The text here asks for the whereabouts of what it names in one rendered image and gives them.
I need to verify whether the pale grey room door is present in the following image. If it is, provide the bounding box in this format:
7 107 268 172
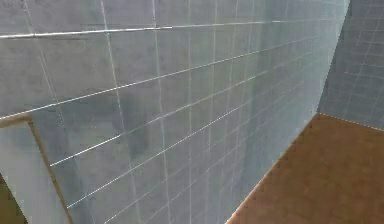
0 112 74 224

